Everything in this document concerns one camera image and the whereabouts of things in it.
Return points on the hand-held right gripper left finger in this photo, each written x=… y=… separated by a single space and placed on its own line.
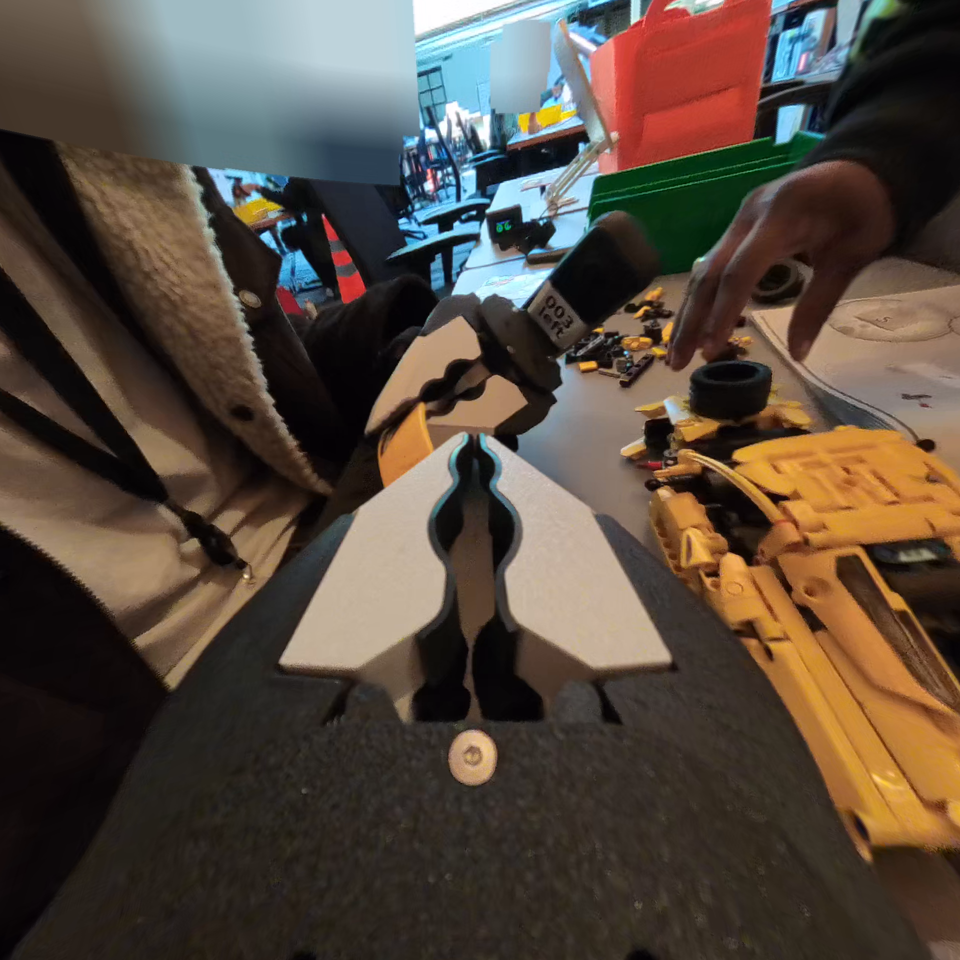
x=375 y=592

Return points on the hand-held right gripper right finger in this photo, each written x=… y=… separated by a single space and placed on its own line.
x=585 y=592

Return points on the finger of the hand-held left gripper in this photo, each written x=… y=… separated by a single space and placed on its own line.
x=487 y=405
x=427 y=356

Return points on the yellow toy brick panel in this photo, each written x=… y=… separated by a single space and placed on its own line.
x=405 y=450

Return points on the yellow toy brick car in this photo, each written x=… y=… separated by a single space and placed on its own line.
x=825 y=487

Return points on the another person's forearm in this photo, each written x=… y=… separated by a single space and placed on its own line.
x=900 y=90

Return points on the person's left forearm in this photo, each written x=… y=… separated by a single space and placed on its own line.
x=360 y=352

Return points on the small black desk object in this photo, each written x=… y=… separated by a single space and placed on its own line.
x=536 y=234

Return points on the grey desk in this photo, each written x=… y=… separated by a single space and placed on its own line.
x=585 y=450

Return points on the pile of yellow black bricks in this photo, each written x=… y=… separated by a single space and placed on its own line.
x=636 y=343

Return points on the green plastic bin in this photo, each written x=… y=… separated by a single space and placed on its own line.
x=675 y=217

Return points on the white paper sheet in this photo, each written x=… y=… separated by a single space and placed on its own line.
x=510 y=289

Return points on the small device with green display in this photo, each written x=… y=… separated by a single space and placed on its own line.
x=506 y=225

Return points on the black office chair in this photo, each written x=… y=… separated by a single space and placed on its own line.
x=435 y=251
x=457 y=214

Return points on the orange traffic cone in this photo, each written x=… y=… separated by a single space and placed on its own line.
x=343 y=262

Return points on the yellow storage bin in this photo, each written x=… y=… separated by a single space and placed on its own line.
x=551 y=116

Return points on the black toy tyre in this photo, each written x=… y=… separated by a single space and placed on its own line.
x=780 y=283
x=731 y=390

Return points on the red tote bag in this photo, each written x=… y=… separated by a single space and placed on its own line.
x=675 y=90

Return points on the light grey top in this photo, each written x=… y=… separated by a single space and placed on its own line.
x=112 y=562

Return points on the open instruction booklet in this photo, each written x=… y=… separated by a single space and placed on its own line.
x=885 y=360

